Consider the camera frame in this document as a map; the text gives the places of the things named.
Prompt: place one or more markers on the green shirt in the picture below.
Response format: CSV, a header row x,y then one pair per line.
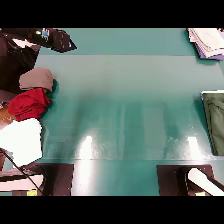
x,y
216,123

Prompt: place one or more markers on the tan garment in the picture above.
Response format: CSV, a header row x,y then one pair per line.
x,y
36,78

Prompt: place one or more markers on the red garment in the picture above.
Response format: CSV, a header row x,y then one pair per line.
x,y
29,104

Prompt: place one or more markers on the black garment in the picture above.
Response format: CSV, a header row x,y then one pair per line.
x,y
56,39

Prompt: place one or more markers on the heap of clothes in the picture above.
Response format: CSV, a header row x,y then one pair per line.
x,y
16,66

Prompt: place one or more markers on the lavender garment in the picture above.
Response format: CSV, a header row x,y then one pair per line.
x,y
218,56

